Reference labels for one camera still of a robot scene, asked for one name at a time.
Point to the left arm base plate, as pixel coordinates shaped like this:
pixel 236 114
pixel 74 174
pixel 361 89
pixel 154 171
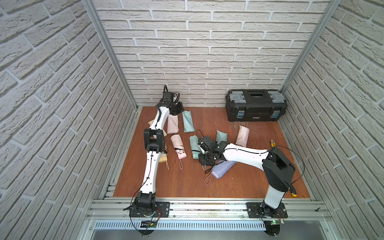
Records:
pixel 160 210

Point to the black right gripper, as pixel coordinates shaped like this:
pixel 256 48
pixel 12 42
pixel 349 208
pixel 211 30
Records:
pixel 201 160

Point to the black plastic toolbox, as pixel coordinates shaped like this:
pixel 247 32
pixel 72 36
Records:
pixel 255 105

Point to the light pink sleeved umbrella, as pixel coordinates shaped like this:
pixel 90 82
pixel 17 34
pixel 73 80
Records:
pixel 173 124

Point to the small mint green sleeve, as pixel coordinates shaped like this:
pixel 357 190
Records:
pixel 221 137

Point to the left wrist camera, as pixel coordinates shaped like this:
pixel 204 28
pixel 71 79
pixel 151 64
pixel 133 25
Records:
pixel 169 98

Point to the black yellow screwdriver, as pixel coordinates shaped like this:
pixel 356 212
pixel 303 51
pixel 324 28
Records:
pixel 293 191

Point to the lilac sleeved umbrella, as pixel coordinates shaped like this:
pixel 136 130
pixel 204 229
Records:
pixel 218 171

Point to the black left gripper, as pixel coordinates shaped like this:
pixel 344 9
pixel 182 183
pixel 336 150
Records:
pixel 175 108

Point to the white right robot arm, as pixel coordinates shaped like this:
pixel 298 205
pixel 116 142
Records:
pixel 279 170

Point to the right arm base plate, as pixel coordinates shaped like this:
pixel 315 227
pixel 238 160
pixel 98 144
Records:
pixel 257 210

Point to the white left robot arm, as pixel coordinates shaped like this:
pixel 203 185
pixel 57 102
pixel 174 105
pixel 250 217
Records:
pixel 155 145

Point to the beige umbrella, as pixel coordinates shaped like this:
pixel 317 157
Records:
pixel 164 159

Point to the mint green sleeved umbrella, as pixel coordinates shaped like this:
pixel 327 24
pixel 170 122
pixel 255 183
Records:
pixel 188 122

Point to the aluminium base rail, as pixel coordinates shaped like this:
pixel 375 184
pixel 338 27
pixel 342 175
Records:
pixel 203 214

